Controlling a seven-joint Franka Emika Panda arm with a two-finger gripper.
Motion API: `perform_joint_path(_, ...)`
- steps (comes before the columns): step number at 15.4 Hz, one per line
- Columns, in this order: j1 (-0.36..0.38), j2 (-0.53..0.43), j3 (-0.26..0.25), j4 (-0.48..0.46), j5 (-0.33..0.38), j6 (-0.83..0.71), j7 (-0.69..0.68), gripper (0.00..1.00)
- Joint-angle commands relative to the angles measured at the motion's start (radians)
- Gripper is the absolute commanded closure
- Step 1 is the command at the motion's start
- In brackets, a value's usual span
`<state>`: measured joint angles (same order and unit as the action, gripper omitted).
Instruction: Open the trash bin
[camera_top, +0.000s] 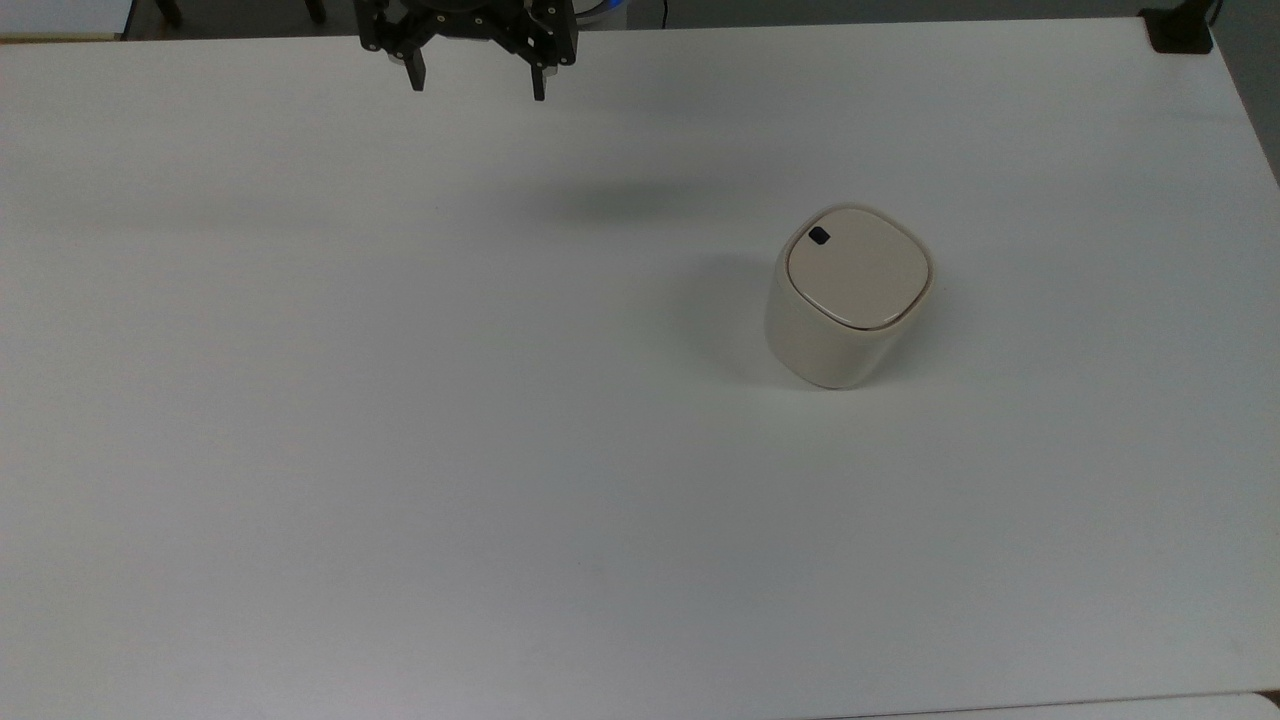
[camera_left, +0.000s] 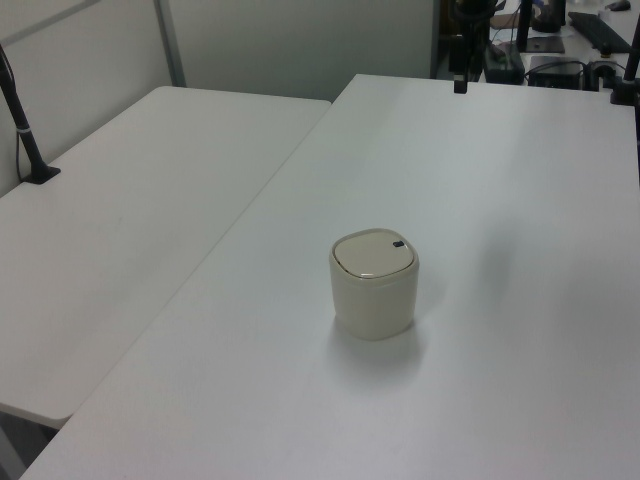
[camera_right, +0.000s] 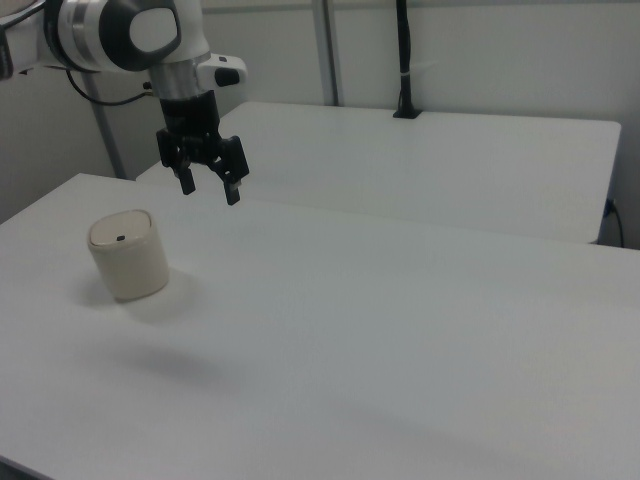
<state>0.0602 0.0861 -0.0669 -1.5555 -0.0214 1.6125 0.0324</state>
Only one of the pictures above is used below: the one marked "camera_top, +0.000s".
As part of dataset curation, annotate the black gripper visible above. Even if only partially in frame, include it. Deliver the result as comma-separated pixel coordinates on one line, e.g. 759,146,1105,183
355,0,581,103

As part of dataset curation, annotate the beige trash bin with lid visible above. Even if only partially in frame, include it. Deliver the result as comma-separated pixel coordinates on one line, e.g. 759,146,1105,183
764,203,937,391

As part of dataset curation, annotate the white board with tan edge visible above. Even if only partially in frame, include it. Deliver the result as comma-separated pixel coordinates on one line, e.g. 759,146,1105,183
0,0,137,43

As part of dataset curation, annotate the black clamp-mounted camera pole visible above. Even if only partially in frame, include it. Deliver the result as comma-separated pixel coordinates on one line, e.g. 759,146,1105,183
1140,0,1219,56

